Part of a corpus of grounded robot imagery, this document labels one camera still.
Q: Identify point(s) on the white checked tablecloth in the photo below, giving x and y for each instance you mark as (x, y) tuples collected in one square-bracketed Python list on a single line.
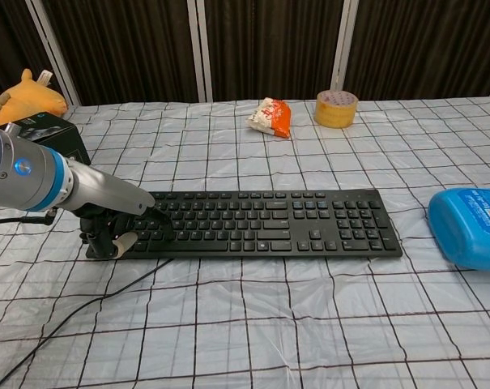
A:
[(244, 304)]

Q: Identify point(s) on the black computer keyboard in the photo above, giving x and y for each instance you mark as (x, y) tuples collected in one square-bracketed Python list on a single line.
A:
[(269, 227)]

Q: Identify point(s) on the white folding screen frame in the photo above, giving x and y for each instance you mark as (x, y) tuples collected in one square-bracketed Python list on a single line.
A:
[(200, 48)]

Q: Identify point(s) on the orange white snack packet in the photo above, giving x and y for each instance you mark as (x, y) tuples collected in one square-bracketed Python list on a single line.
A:
[(273, 118)]

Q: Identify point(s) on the orange plush toy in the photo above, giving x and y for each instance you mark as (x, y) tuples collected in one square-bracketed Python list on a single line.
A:
[(30, 99)]

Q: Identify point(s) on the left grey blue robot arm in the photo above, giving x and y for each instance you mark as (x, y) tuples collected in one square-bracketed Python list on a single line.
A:
[(18, 170)]

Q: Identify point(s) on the black cardboard product box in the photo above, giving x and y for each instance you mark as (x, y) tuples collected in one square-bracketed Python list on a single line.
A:
[(62, 135)]

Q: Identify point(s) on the yellow packing tape roll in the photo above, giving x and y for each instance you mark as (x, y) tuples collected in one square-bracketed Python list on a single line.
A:
[(336, 108)]

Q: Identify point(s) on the blue plastic detergent bottle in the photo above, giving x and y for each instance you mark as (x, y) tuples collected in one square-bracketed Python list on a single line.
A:
[(467, 227)]

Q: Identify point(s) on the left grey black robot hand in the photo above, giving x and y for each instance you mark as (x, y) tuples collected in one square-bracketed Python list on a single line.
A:
[(107, 190)]

